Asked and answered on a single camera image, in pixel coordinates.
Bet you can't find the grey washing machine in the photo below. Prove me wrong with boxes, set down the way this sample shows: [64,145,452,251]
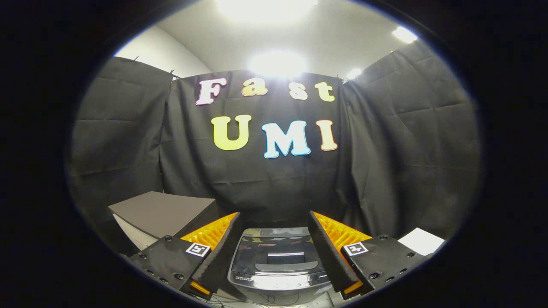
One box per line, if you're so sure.
[227,227,334,306]

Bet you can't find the white sheet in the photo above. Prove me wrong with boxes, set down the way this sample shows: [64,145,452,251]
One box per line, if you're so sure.
[397,227,446,256]

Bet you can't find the grey cabinet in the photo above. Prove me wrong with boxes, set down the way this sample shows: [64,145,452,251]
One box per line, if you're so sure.
[108,191,221,254]

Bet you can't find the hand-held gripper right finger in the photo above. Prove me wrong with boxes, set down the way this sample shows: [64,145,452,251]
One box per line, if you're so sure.
[308,210,427,300]

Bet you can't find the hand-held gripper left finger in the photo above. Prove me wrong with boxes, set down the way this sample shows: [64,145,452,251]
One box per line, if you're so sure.
[128,211,241,300]

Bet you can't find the black backdrop cloth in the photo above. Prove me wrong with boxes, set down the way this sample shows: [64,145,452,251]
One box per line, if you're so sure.
[65,39,483,257]

